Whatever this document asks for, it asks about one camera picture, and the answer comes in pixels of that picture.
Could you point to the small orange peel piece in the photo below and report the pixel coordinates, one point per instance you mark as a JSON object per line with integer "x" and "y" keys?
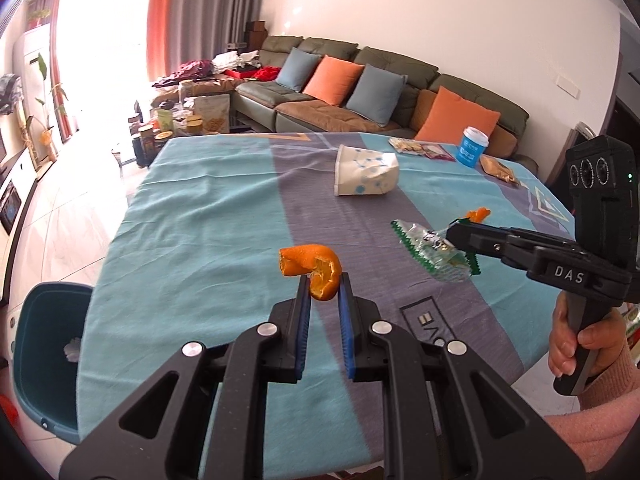
{"x": 480, "y": 214}

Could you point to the tall leafy floor plant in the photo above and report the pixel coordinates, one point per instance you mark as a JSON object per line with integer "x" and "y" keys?
{"x": 47, "y": 105}

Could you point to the teal plastic bin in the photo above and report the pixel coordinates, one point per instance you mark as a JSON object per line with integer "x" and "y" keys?
{"x": 45, "y": 385}

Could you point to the pile of clothes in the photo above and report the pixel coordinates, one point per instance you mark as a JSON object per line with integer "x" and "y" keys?
{"x": 200, "y": 69}

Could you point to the blue paper cup white lid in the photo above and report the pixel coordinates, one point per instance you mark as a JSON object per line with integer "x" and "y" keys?
{"x": 471, "y": 150}

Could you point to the fan with blue cover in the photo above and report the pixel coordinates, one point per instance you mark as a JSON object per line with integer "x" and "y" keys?
{"x": 9, "y": 92}

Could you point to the crumpled white tissue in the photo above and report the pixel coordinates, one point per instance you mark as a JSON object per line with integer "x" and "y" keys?
{"x": 72, "y": 349}

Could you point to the brown cardboard boxes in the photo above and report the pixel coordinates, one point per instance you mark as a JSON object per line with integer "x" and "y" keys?
{"x": 255, "y": 34}

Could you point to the small potted plant red pot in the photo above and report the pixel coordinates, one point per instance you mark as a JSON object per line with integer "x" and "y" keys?
{"x": 40, "y": 14}

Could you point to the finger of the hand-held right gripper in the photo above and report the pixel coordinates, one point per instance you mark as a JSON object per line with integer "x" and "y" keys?
{"x": 475, "y": 240}

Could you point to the brown snack packet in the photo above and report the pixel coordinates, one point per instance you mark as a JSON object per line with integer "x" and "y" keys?
{"x": 497, "y": 169}

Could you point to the orange and grey narrow curtain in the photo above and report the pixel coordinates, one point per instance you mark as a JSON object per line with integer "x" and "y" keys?
{"x": 62, "y": 60}

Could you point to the person's right hand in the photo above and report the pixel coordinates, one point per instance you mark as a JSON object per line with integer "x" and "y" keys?
{"x": 560, "y": 340}

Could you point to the person's right forearm pink sleeve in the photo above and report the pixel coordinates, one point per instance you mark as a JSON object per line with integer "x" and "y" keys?
{"x": 600, "y": 435}

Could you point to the group of storage jars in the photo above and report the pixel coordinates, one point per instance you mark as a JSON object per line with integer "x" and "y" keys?
{"x": 155, "y": 135}

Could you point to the curved orange peel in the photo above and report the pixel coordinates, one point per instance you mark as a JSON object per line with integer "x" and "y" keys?
{"x": 305, "y": 255}

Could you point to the green and brown sofa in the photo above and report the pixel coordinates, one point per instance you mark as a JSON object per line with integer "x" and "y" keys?
{"x": 310, "y": 112}

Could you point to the orange and grey wide curtain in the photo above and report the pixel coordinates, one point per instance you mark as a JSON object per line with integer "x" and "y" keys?
{"x": 200, "y": 10}

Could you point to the clear green-edged plastic wrapper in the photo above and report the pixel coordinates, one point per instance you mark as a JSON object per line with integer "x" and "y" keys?
{"x": 425, "y": 250}

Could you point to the blue sofa cushion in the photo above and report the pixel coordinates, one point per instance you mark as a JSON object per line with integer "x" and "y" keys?
{"x": 299, "y": 70}
{"x": 375, "y": 95}

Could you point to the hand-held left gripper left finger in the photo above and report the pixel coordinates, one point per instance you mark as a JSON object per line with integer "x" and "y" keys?
{"x": 301, "y": 330}

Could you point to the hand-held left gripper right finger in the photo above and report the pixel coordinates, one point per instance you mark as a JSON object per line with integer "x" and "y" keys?
{"x": 346, "y": 330}

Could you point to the orange sofa cushion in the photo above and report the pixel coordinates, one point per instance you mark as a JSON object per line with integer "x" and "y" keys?
{"x": 457, "y": 117}
{"x": 332, "y": 80}

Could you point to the white low media cabinet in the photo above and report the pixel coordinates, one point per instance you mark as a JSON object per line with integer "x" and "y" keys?
{"x": 17, "y": 220}

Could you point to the beige snack bag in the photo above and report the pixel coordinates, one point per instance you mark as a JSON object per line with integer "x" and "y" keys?
{"x": 212, "y": 115}

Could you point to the clear biscuit packet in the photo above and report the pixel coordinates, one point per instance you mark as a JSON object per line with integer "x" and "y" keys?
{"x": 406, "y": 146}

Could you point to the red cloth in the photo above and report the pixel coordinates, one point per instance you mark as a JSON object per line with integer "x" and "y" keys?
{"x": 267, "y": 74}

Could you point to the white wall switch plate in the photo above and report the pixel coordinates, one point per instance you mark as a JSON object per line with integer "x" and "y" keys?
{"x": 567, "y": 86}

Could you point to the white standing air conditioner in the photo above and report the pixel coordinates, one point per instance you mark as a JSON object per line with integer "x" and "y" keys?
{"x": 27, "y": 60}

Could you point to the red snack packet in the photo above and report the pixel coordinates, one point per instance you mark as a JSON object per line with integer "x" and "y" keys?
{"x": 439, "y": 152}

